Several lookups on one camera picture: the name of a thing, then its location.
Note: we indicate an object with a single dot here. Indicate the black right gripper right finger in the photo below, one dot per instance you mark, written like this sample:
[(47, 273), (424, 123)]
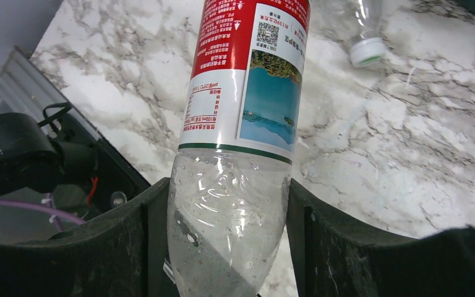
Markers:
[(335, 254)]

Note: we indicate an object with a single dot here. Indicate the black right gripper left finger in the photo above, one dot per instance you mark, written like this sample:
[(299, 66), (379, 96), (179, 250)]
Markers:
[(118, 253)]

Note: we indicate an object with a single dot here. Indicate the red label bottle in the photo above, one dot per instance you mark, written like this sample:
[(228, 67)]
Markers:
[(228, 192)]

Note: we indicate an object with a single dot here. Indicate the clear bottle dark green label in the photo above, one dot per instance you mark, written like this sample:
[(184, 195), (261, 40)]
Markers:
[(364, 41)]

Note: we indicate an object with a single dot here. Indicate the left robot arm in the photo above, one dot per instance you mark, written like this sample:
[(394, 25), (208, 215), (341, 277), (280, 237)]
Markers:
[(30, 159)]

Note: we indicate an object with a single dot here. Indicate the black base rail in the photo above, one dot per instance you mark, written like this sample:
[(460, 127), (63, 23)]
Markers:
[(97, 178)]

